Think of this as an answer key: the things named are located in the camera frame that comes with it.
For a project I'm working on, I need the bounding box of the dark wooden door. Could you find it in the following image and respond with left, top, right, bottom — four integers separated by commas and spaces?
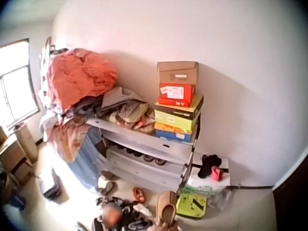
271, 148, 308, 231

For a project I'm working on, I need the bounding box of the black wall cable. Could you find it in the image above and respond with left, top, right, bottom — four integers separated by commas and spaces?
225, 183, 275, 191

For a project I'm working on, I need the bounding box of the yellow green flat box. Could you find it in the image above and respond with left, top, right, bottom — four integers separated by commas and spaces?
176, 193, 208, 220

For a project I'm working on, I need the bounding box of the person's right hand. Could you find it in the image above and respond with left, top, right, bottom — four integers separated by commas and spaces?
152, 220, 180, 231

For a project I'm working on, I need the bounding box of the white ladder rack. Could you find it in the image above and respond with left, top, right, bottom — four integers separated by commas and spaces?
39, 36, 56, 109

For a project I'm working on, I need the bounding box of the pair of grey slippers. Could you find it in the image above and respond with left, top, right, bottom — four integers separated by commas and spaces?
97, 180, 118, 197

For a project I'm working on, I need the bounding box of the orange sandal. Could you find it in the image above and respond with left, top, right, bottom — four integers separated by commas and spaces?
132, 187, 148, 203

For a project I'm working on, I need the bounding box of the white shoe rack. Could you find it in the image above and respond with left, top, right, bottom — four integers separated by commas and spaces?
86, 117, 201, 193

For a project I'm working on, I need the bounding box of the orange shoe box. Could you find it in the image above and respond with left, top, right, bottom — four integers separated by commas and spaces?
154, 121, 193, 136

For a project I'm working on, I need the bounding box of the blue shoe box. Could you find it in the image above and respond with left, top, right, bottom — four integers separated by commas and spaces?
155, 128, 196, 144

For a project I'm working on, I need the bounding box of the small red cloth item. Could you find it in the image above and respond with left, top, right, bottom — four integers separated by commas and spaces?
211, 167, 226, 181

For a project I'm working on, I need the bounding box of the green white tissue pack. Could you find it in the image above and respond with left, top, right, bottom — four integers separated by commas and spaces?
182, 177, 230, 198

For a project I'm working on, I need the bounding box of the green shoe box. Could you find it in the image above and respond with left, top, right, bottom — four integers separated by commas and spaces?
154, 94, 205, 132

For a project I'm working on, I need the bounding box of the window with dark frame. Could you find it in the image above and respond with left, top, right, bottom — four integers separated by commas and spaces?
0, 38, 40, 131

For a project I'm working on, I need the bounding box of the orange quilt heap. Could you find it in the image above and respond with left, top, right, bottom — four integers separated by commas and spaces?
46, 48, 119, 114

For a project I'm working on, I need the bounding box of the patterned orange blanket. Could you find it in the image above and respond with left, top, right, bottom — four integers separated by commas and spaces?
46, 122, 90, 165

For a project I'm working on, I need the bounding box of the white carton box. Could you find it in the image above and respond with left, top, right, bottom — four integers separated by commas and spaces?
192, 152, 230, 189

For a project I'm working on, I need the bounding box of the clear plastic bag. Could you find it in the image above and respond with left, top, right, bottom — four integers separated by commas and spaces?
206, 189, 232, 210

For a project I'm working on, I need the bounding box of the brown cardboard shoe box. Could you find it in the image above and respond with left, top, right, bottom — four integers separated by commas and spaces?
156, 61, 200, 86

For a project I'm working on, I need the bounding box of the tan suede slipper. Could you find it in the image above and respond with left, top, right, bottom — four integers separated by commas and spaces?
155, 191, 179, 229

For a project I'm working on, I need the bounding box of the row of dark shoes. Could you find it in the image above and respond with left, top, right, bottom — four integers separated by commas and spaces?
115, 146, 169, 167

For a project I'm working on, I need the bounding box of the black garment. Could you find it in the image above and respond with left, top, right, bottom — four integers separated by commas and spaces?
197, 154, 223, 179

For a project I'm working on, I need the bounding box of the stack of cardboard cartons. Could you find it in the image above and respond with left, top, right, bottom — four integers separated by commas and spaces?
0, 122, 39, 186

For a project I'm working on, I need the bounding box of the black floor bag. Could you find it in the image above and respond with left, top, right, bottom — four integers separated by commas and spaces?
39, 167, 64, 201

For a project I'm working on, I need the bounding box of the white cloth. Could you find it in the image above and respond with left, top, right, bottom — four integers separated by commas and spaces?
133, 203, 153, 217

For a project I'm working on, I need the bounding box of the pile of folded clothes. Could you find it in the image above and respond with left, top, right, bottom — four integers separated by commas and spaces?
100, 86, 156, 136

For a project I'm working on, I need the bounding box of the blue ribbed suitcase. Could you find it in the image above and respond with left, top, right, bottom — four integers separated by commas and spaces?
66, 127, 107, 186

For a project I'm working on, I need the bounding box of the red shoe box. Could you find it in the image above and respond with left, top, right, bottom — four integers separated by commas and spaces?
158, 82, 196, 108

